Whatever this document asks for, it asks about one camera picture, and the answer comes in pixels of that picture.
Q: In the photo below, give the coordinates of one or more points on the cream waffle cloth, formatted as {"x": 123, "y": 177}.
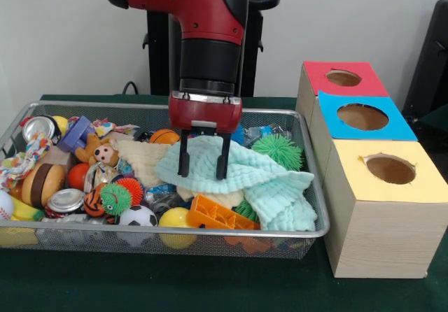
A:
{"x": 143, "y": 158}

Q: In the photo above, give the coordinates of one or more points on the green spiky rubber ball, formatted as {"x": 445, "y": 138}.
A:
{"x": 276, "y": 149}

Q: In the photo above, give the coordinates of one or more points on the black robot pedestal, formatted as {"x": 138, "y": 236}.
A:
{"x": 157, "y": 53}

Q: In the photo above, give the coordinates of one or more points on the dark green tablecloth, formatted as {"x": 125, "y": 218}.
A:
{"x": 175, "y": 284}
{"x": 437, "y": 130}

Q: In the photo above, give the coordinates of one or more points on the mint green waffle cloth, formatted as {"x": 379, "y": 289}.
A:
{"x": 259, "y": 179}

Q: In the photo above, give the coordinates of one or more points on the blue spiky rubber ball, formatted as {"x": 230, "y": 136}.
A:
{"x": 238, "y": 135}

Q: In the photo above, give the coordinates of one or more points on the brown plush monkey toy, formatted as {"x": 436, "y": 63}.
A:
{"x": 103, "y": 152}

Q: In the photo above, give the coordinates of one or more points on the yellow plastic ball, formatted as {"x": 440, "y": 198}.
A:
{"x": 175, "y": 217}

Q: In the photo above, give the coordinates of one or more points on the wooden box with three holes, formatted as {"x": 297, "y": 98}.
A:
{"x": 385, "y": 238}

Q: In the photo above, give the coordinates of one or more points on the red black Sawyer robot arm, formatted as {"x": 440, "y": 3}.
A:
{"x": 203, "y": 11}

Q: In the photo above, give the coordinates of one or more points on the green spiky creature toy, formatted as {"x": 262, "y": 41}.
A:
{"x": 115, "y": 198}

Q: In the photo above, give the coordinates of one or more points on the small soccer ball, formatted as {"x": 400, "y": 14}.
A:
{"x": 138, "y": 215}

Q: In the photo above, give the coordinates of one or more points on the small orange basketball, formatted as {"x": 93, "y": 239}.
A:
{"x": 162, "y": 136}

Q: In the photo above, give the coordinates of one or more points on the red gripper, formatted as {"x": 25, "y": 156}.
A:
{"x": 206, "y": 112}

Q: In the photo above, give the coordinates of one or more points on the clear blue plastic packet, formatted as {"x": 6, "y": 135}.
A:
{"x": 161, "y": 193}

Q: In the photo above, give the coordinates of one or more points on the orange plastic brick toy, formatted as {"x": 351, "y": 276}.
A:
{"x": 210, "y": 214}

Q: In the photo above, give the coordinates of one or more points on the black upright panel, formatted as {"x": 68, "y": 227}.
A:
{"x": 430, "y": 63}

